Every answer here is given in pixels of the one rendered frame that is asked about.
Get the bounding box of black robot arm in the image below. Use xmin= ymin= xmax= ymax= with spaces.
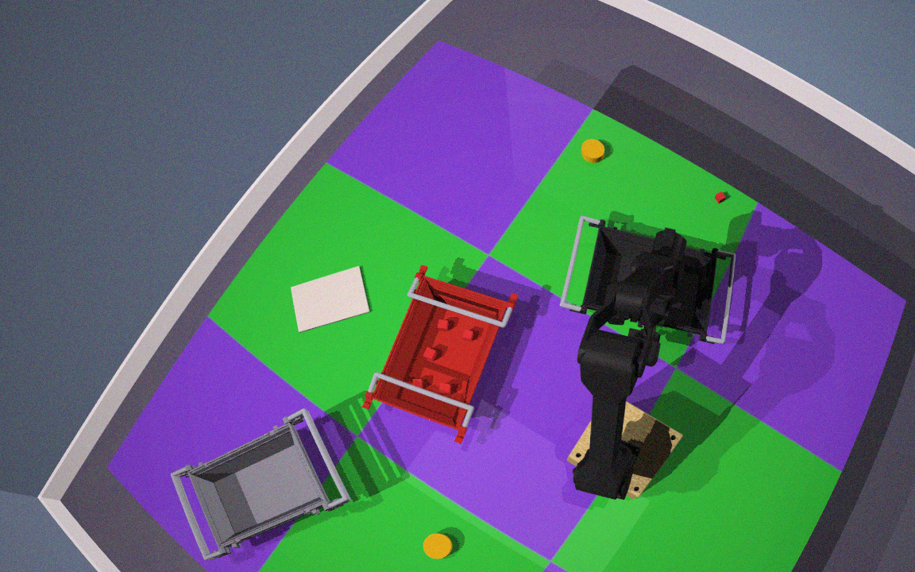
xmin=573 ymin=228 xmax=687 ymax=500

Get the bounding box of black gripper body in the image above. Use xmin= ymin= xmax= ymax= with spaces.
xmin=631 ymin=307 xmax=670 ymax=367

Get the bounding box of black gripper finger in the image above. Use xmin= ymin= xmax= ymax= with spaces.
xmin=628 ymin=328 xmax=661 ymax=342

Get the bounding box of yellow short cylinder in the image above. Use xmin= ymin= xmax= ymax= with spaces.
xmin=423 ymin=534 xmax=453 ymax=558
xmin=581 ymin=139 xmax=604 ymax=163

